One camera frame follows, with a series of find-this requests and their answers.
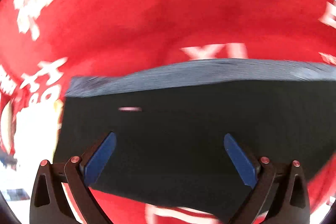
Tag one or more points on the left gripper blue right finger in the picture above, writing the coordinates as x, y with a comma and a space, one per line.
291, 201

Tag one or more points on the white folded cloth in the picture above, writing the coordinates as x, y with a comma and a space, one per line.
37, 133

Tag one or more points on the small grey cushion left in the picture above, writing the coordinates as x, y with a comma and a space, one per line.
7, 128

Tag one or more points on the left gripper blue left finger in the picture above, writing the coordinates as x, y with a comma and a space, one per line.
48, 201

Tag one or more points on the red sofa cover with characters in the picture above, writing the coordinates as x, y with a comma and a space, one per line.
47, 43

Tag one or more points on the black pants with blue stripe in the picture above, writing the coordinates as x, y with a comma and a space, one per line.
170, 123

